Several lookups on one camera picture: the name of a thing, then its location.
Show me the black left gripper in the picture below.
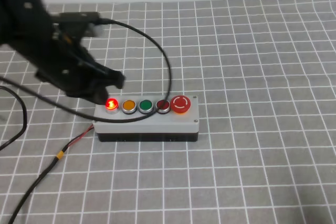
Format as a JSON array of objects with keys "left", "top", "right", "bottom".
[{"left": 35, "top": 35, "right": 125, "bottom": 105}]

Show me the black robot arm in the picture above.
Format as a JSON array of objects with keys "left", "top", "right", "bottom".
[{"left": 1, "top": 0, "right": 125, "bottom": 105}]

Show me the lit red push button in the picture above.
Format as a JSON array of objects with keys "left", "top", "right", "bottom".
[{"left": 105, "top": 98, "right": 119, "bottom": 113}]

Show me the yellow push button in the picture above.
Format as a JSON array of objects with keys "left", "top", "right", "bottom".
[{"left": 121, "top": 100, "right": 137, "bottom": 114}]

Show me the green push button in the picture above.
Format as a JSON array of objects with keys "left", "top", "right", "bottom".
[{"left": 138, "top": 99, "right": 153, "bottom": 114}]

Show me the dark red push button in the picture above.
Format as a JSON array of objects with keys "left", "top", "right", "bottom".
[{"left": 156, "top": 99, "right": 171, "bottom": 114}]

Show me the red emergency stop button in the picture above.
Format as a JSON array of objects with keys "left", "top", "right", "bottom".
[{"left": 170, "top": 95, "right": 191, "bottom": 114}]

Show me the grey checkered tablecloth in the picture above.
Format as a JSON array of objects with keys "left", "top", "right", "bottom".
[{"left": 15, "top": 0, "right": 335, "bottom": 223}]

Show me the grey black button switch box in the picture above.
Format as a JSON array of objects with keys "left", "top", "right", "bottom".
[{"left": 93, "top": 95, "right": 200, "bottom": 142}]

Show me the black power cable yellow band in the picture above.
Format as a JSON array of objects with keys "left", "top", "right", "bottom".
[{"left": 8, "top": 124, "right": 93, "bottom": 224}]

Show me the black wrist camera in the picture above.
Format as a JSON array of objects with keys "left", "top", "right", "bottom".
[{"left": 51, "top": 12, "right": 103, "bottom": 39}]

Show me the black camera cable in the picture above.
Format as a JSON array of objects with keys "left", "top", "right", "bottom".
[{"left": 0, "top": 18, "right": 173, "bottom": 152}]

